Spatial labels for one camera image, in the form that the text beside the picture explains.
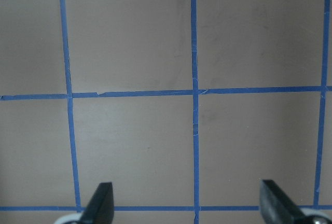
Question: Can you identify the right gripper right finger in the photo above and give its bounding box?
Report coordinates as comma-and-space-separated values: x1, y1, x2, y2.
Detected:
259, 179, 314, 224

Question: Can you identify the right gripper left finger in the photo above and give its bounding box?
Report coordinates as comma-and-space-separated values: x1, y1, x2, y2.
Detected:
79, 182, 115, 224

